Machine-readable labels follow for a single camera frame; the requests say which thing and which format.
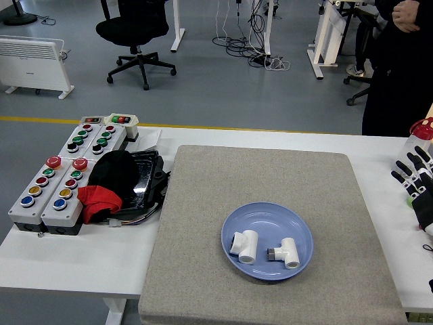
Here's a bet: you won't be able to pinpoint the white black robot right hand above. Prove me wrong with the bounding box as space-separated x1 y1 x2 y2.
391 145 433 236

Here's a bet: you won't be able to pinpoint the white pipe tee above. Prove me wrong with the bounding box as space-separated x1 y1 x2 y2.
267 237 300 270

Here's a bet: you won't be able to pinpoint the white pipe tee fitting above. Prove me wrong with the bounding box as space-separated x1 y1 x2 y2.
229 230 259 265

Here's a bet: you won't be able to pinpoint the blue plate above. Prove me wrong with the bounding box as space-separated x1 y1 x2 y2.
221 201 315 281

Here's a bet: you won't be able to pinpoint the clear bottle, red lid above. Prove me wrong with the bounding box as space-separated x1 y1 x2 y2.
392 117 433 173

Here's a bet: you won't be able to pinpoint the person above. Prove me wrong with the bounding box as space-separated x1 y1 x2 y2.
361 0 433 138

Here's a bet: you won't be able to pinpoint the black chair base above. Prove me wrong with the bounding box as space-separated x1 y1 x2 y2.
343 74 371 106

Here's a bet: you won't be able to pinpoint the grey-brown mat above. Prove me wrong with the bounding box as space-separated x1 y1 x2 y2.
137 144 409 325

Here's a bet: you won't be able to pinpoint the person's hand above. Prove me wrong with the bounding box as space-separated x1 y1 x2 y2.
391 0 422 34

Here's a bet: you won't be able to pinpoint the black power strip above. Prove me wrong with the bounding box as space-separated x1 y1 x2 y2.
248 56 273 68

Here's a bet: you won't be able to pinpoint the white desk leg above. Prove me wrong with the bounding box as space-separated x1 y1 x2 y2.
262 0 273 57
170 0 186 53

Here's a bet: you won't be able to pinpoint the black plastic tray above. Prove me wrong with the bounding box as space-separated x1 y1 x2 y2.
116 150 172 218

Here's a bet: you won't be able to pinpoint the white paper sheet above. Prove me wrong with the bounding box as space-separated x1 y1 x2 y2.
136 130 163 152

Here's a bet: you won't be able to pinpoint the black cloth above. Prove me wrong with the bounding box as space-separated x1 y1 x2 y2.
87 150 139 201

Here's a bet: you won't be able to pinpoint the grey button box, black knob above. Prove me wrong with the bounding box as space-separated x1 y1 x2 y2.
82 123 128 160
58 122 104 160

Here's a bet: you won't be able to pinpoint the red cloth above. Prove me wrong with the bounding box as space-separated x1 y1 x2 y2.
76 185 123 225

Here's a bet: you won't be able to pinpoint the white table leg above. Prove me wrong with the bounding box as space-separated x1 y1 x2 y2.
103 297 128 325

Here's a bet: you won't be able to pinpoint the black office chair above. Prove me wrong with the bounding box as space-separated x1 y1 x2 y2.
95 0 177 91

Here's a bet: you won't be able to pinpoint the grey button box, red mushroom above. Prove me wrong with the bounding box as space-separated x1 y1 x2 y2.
40 157 99 236
7 156 74 234

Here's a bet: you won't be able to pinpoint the white panel heater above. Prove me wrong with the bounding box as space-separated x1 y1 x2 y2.
0 36 76 100

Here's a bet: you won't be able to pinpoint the black round stand base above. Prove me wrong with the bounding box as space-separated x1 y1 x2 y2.
2 0 38 26

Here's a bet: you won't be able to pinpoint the white desk frame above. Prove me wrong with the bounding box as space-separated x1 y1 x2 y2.
306 0 352 81

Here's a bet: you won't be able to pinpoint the black floor cable tangle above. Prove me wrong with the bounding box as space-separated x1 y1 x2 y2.
212 0 271 64

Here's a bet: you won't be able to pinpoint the white connector, coloured wires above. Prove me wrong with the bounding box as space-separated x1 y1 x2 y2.
108 216 152 229

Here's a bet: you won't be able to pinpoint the cream switch box, green red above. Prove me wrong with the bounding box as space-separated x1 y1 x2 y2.
102 113 139 142

